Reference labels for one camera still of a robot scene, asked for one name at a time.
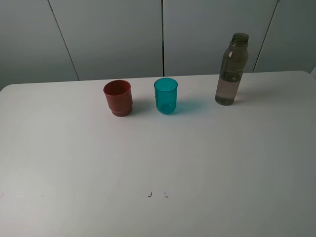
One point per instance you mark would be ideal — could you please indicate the teal translucent plastic cup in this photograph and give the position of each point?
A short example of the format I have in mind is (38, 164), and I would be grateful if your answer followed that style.
(166, 95)

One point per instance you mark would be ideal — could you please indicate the grey translucent water bottle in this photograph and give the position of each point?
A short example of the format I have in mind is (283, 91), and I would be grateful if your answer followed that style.
(234, 61)

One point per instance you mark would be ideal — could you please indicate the red plastic cup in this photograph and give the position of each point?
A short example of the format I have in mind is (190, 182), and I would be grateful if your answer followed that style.
(119, 97)

